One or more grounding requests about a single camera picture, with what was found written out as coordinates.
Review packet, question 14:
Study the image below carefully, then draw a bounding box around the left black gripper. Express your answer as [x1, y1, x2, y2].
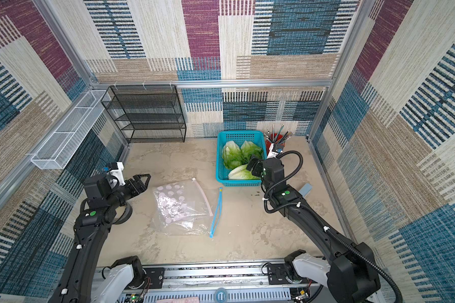
[106, 173, 151, 210]

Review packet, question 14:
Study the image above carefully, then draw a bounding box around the chinese cabbage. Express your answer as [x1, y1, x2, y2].
[240, 141, 264, 164]
[221, 141, 245, 170]

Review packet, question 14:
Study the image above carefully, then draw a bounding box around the blue-zip clear bag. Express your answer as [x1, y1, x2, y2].
[152, 187, 223, 239]

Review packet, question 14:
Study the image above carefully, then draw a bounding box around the pink-zip dotted bag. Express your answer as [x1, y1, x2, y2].
[151, 178, 214, 236]

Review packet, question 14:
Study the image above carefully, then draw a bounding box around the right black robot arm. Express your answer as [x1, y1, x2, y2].
[247, 150, 403, 302]

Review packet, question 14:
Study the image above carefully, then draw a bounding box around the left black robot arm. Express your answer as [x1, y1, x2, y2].
[49, 173, 151, 302]

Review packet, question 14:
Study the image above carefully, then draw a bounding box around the teal plastic basket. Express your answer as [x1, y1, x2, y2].
[216, 130, 267, 187]

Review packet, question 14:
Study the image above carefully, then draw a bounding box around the red pen cup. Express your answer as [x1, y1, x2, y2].
[265, 133, 285, 151]

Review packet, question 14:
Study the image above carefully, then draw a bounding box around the grey tape roll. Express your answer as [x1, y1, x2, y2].
[112, 203, 133, 225]

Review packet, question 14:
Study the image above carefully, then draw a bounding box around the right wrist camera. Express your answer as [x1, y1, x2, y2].
[267, 143, 285, 159]

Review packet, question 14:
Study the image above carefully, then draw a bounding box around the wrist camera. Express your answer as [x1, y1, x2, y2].
[104, 162, 125, 188]
[267, 143, 285, 159]

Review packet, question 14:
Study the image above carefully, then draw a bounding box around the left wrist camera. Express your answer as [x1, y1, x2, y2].
[104, 162, 125, 188]

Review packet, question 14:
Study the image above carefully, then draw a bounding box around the black wire shelf rack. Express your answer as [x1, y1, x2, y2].
[101, 85, 187, 143]

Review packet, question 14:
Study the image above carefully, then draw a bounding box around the white wire mesh tray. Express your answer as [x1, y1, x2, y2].
[31, 90, 106, 170]

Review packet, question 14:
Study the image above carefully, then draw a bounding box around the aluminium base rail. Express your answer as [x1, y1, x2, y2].
[60, 259, 388, 303]

